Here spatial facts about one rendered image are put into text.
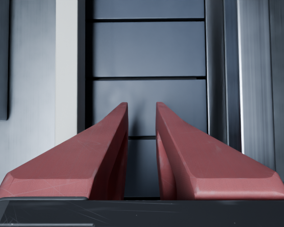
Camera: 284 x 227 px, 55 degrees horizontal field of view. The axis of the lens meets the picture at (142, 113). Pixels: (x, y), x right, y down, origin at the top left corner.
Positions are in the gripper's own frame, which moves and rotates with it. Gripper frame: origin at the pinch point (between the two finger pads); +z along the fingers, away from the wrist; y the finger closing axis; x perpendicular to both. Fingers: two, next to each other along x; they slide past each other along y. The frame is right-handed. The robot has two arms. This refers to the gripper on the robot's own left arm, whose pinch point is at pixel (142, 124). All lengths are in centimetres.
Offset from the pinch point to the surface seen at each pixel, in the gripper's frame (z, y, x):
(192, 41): 7.4, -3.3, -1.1
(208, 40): 7.7, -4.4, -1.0
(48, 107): 8.8, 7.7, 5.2
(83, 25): 5.9, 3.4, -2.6
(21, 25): 13.2, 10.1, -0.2
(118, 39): 7.5, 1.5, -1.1
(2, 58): 10.2, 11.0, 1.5
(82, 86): 3.6, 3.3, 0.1
